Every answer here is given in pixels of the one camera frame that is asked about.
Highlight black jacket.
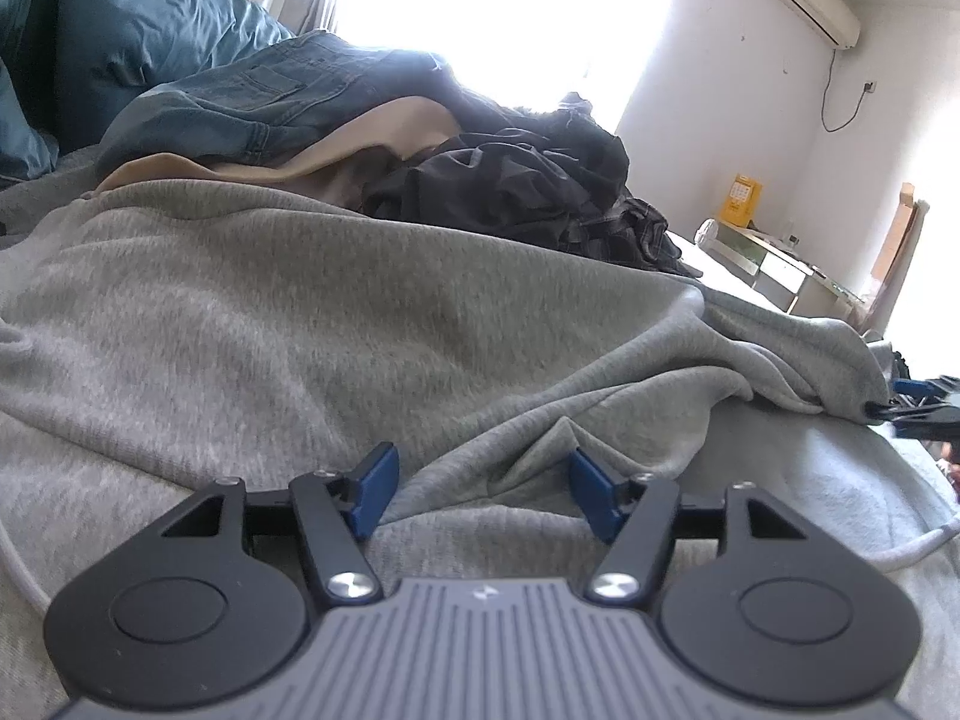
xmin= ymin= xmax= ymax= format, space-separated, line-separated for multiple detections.
xmin=360 ymin=90 xmax=631 ymax=256

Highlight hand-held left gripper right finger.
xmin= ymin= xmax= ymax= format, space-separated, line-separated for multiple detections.
xmin=566 ymin=448 xmax=811 ymax=605

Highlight window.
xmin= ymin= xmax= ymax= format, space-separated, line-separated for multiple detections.
xmin=330 ymin=0 xmax=691 ymax=136

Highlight tall cardboard panel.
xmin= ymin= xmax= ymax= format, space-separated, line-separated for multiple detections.
xmin=870 ymin=181 xmax=931 ymax=338

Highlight plaid shirt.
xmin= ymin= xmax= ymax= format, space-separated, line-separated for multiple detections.
xmin=570 ymin=195 xmax=706 ymax=278

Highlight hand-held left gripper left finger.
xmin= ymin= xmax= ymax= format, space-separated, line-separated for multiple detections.
xmin=161 ymin=441 xmax=402 ymax=607

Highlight yellow box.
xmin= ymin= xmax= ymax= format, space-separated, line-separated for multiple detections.
xmin=720 ymin=172 xmax=766 ymax=230

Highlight blue denim jeans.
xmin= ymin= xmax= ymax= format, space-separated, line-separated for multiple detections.
xmin=97 ymin=30 xmax=466 ymax=166

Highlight white desk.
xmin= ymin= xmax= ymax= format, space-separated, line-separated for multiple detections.
xmin=705 ymin=229 xmax=875 ymax=331

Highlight air conditioner cable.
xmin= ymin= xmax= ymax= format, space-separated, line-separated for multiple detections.
xmin=820 ymin=49 xmax=878 ymax=132

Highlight beige jacket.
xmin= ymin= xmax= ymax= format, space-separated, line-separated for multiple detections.
xmin=97 ymin=94 xmax=466 ymax=211

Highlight grey hoodie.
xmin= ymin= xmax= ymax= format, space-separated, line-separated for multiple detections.
xmin=0 ymin=180 xmax=960 ymax=720

